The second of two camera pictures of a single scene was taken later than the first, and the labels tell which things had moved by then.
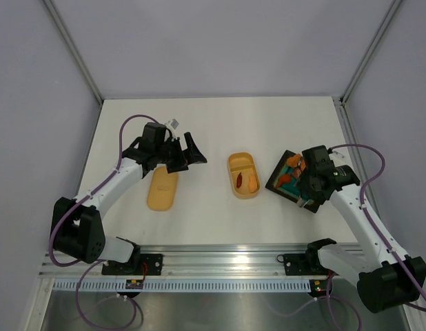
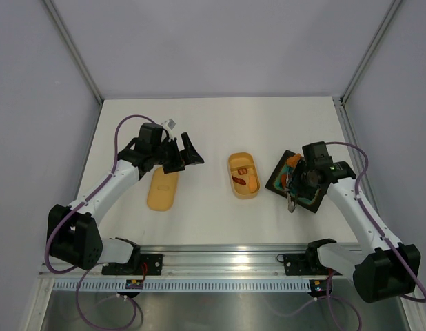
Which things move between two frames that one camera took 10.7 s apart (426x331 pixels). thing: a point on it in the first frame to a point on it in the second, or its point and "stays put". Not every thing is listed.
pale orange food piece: (252, 183) stays put
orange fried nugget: (293, 161) stays put
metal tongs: (302, 203) to (291, 205)
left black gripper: (191, 154) stays put
